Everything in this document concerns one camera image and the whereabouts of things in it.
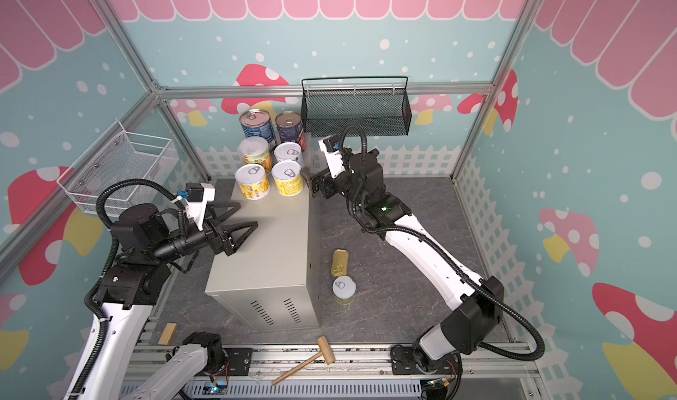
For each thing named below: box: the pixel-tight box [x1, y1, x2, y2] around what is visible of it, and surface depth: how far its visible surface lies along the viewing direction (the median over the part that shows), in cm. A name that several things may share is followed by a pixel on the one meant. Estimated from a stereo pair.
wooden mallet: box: [271, 335, 336, 386], surface depth 76 cm
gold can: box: [330, 248, 350, 278], surface depth 90 cm
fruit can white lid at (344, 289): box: [331, 275, 358, 305], surface depth 85 cm
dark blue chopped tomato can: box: [275, 110, 303, 143], surface depth 75 cm
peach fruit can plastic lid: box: [238, 136, 274, 175], surface depth 70 cm
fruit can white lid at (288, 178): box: [271, 160, 305, 198], surface depth 68 cm
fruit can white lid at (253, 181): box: [234, 163, 271, 201], surface depth 68 cm
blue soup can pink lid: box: [239, 108, 275, 144], surface depth 74 cm
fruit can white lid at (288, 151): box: [273, 141, 304, 164], surface depth 73 cm
